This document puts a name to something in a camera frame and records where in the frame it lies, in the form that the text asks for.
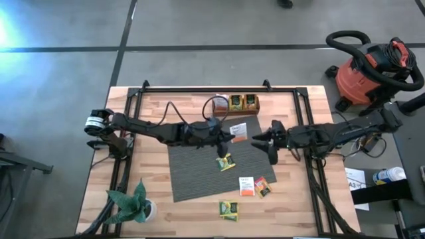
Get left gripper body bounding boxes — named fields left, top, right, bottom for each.
left=199, top=116, right=229, bottom=159

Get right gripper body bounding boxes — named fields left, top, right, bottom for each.
left=267, top=119, right=290, bottom=166

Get white orange tea packet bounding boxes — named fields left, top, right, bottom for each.
left=214, top=94, right=230, bottom=112
left=229, top=122, right=249, bottom=144
left=238, top=176, right=256, bottom=197

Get yellow black tea packet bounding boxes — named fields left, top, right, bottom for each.
left=215, top=153, right=237, bottom=173

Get brown wooden tea organizer box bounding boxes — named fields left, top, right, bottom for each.
left=212, top=94, right=261, bottom=117

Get orange black tea packet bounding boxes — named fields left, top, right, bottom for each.
left=244, top=94, right=259, bottom=111
left=254, top=176, right=273, bottom=199

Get dark grey ribbed placemat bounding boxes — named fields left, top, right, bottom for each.
left=167, top=114, right=278, bottom=202

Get white paper sheet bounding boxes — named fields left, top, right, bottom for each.
left=345, top=168, right=371, bottom=212

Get black power adapter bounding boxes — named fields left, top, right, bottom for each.
left=361, top=135, right=381, bottom=154

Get orange black shop vacuum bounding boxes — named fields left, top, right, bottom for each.
left=325, top=37, right=418, bottom=120

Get green plant in white pot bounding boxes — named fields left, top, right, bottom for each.
left=105, top=180, right=158, bottom=225

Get white blue spray can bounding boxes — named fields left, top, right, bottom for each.
left=372, top=167, right=407, bottom=186

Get black side table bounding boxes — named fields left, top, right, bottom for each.
left=351, top=99, right=425, bottom=239

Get black tube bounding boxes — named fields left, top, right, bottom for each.
left=397, top=93, right=425, bottom=116

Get black aluminium table frame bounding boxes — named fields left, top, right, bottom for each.
left=76, top=79, right=362, bottom=238

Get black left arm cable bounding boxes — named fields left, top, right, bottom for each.
left=159, top=95, right=230, bottom=129

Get black cable harness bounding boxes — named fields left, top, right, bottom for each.
left=81, top=159, right=132, bottom=236
left=307, top=159, right=361, bottom=237

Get black vacuum hose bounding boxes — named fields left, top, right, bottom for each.
left=325, top=30, right=425, bottom=92

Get black cart frame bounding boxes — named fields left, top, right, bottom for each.
left=0, top=132, right=54, bottom=239

